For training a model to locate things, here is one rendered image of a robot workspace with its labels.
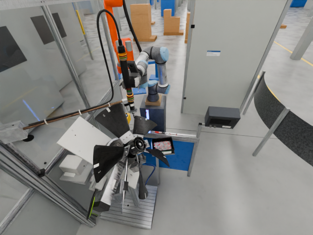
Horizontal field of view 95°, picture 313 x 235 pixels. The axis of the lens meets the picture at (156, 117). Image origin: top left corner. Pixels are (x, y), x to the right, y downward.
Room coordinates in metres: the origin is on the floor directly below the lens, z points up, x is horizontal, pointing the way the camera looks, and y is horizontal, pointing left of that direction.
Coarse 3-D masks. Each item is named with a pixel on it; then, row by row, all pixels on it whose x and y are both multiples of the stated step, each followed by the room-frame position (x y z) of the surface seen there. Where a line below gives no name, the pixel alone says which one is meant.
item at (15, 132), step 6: (18, 120) 0.56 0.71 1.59; (0, 126) 0.52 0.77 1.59; (6, 126) 0.52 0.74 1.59; (12, 126) 0.52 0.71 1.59; (18, 126) 0.52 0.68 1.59; (24, 126) 0.55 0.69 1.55; (0, 132) 0.48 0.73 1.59; (6, 132) 0.49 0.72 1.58; (12, 132) 0.49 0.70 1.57; (18, 132) 0.50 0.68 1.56; (24, 132) 0.52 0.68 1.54; (0, 138) 0.47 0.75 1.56; (6, 138) 0.48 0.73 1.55; (12, 138) 0.49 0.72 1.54; (18, 138) 0.49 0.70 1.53
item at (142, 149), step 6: (138, 138) 0.70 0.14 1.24; (126, 144) 0.69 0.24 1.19; (132, 144) 0.64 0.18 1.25; (138, 144) 0.66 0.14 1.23; (144, 144) 0.68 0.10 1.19; (132, 150) 0.62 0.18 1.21; (138, 150) 0.61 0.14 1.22; (144, 150) 0.63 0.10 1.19; (126, 156) 0.61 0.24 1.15; (132, 156) 0.62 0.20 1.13
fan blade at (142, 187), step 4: (140, 172) 0.49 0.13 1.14; (140, 176) 0.46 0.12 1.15; (140, 180) 0.43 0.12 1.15; (140, 184) 0.41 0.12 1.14; (144, 184) 0.46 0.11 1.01; (140, 188) 0.38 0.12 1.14; (144, 188) 0.42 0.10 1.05; (140, 192) 0.36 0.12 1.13; (144, 192) 0.39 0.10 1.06; (140, 196) 0.34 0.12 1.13; (144, 196) 0.36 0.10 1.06
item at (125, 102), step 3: (123, 99) 0.75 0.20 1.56; (123, 102) 0.73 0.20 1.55; (126, 102) 0.74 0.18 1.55; (126, 105) 0.73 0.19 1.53; (126, 108) 0.76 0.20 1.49; (129, 108) 0.74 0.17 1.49; (135, 108) 0.77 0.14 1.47; (129, 111) 0.74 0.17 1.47; (132, 111) 0.73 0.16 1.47; (135, 111) 0.74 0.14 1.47
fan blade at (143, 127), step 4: (136, 116) 1.02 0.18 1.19; (140, 116) 1.03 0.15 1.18; (136, 120) 0.96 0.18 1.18; (140, 120) 0.97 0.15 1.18; (144, 120) 0.97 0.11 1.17; (148, 120) 0.99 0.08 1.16; (136, 124) 0.91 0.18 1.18; (140, 124) 0.91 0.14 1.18; (144, 124) 0.91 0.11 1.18; (148, 124) 0.92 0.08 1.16; (152, 124) 0.94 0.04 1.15; (156, 124) 0.96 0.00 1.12; (136, 128) 0.86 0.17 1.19; (140, 128) 0.86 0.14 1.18; (144, 128) 0.86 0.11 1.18; (148, 128) 0.87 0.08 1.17; (152, 128) 0.89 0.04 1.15; (136, 132) 0.81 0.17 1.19; (140, 132) 0.81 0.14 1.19; (144, 132) 0.81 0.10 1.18
